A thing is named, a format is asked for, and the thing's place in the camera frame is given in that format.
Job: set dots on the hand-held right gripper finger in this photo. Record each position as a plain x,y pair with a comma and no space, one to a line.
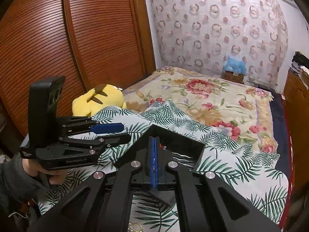
157,162
152,162

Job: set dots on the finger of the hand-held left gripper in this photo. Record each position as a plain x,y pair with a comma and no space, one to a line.
107,128
115,139

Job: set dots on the silver bangle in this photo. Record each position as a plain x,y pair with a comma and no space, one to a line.
184,159

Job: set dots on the black jewelry box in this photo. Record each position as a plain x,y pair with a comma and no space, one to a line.
188,147

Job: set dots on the person's left forearm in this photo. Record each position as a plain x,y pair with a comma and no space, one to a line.
14,188

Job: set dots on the person's left hand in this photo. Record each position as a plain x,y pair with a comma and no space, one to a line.
56,177

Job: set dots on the yellow plush toy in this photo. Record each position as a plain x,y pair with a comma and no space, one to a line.
111,96

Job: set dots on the leaf-print cloth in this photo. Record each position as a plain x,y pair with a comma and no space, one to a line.
229,162

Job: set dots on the wooden louvred wardrobe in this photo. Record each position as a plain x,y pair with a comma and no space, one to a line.
36,41

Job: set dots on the floral blanket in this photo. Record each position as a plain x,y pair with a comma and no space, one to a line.
217,101

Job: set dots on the brown cardboard box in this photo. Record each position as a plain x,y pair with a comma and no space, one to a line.
233,77

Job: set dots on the blue plastic bag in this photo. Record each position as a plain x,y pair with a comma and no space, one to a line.
234,64

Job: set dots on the dark blue bed sheet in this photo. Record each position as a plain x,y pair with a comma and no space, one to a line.
277,125

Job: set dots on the wooden cabinet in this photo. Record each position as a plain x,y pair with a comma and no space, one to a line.
297,113

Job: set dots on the white patterned cloth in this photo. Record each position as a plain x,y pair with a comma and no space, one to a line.
300,75

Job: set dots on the stack of dark clothes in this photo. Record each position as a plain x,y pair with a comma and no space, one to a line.
301,58

